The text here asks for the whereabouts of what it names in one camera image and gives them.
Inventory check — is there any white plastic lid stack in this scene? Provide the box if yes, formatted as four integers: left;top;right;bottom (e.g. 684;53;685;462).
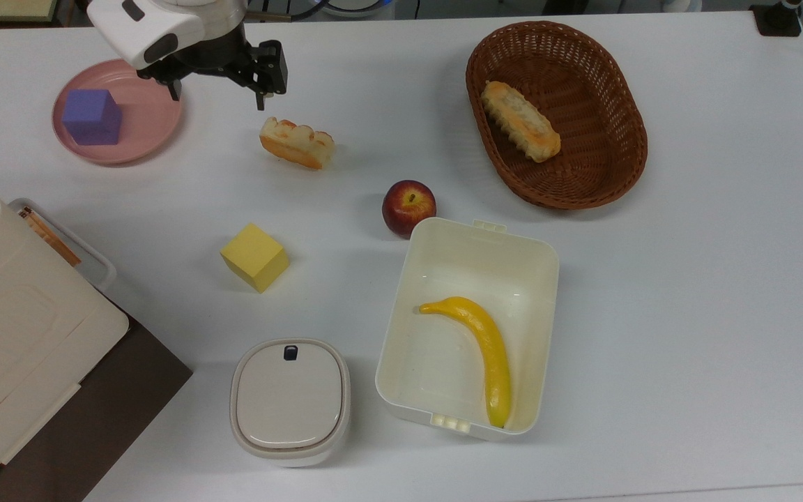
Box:
0;165;130;502

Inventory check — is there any yellow banana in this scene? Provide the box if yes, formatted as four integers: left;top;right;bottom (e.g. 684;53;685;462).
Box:
419;296;513;429

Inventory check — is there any black stand base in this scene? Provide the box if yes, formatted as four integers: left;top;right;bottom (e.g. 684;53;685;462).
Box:
751;0;803;38

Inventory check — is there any brown wicker basket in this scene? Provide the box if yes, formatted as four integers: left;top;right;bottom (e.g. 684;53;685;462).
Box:
465;20;649;211

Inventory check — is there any short toasted bread piece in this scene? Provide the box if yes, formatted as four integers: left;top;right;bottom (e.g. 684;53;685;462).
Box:
259;116;337;171

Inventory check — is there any white rounded lidded container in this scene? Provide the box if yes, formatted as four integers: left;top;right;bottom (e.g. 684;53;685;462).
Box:
229;338;352;468

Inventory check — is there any purple foam cube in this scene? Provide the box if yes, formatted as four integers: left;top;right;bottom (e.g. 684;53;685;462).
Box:
61;89;123;146

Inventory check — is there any dark brown board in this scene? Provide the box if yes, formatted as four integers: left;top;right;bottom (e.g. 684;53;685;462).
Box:
0;296;194;502

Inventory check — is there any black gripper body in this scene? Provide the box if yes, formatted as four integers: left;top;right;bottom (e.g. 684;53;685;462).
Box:
137;26;289;96

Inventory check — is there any red apple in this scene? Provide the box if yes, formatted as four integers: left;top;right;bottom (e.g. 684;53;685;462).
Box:
382;180;438;238

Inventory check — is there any yellow-green panel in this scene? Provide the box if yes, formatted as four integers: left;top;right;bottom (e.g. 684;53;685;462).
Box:
0;0;59;23

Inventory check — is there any yellow foam cube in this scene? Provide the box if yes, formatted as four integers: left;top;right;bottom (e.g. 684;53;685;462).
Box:
220;223;291;294

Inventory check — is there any pink round plate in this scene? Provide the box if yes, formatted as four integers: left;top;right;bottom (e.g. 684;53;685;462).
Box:
52;59;184;166

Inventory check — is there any white open plastic box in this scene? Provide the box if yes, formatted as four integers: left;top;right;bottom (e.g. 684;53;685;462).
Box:
374;217;560;441

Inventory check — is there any long bread roll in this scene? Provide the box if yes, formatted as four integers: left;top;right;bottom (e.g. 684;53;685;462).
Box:
480;80;562;164

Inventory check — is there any clear plastic tray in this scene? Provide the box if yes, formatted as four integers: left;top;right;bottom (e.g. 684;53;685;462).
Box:
8;198;118;294

